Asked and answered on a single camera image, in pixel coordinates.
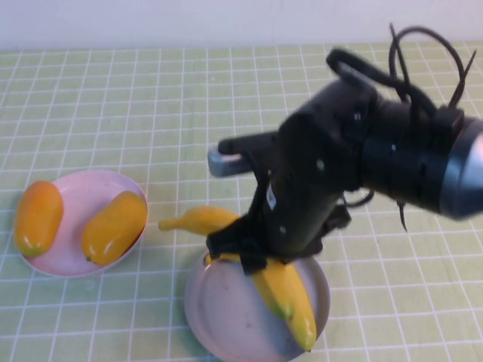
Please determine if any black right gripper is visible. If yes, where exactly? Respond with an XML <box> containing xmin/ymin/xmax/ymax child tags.
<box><xmin>206</xmin><ymin>165</ymin><xmax>352</xmax><ymax>278</ymax></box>

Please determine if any long curved yellow banana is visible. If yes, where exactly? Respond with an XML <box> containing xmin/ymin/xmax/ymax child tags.
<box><xmin>157</xmin><ymin>206</ymin><xmax>303</xmax><ymax>321</ymax></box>

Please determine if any short yellow banana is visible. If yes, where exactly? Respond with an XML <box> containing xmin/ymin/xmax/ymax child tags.
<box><xmin>205</xmin><ymin>252</ymin><xmax>318</xmax><ymax>354</ymax></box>

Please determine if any plain yellow mango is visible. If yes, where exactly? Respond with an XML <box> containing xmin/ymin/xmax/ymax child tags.
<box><xmin>82</xmin><ymin>191</ymin><xmax>149</xmax><ymax>267</ymax></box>

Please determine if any mango with orange blush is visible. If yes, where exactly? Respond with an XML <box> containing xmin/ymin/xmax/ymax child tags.
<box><xmin>14</xmin><ymin>180</ymin><xmax>64</xmax><ymax>259</ymax></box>

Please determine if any blue-grey round plate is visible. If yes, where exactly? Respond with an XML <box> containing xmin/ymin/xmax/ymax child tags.
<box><xmin>183</xmin><ymin>256</ymin><xmax>331</xmax><ymax>362</ymax></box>

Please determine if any pink round plate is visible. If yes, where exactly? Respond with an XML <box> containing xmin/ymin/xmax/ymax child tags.
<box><xmin>20</xmin><ymin>169</ymin><xmax>150</xmax><ymax>279</ymax></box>

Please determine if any green checked tablecloth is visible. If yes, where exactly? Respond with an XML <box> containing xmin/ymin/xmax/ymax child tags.
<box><xmin>0</xmin><ymin>43</ymin><xmax>483</xmax><ymax>362</ymax></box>

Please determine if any short black cable tie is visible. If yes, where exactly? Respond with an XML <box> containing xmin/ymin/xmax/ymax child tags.
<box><xmin>396</xmin><ymin>199</ymin><xmax>409</xmax><ymax>233</ymax></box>

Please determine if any long black cable tie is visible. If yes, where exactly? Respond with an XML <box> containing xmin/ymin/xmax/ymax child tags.
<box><xmin>451</xmin><ymin>51</ymin><xmax>477</xmax><ymax>110</ymax></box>

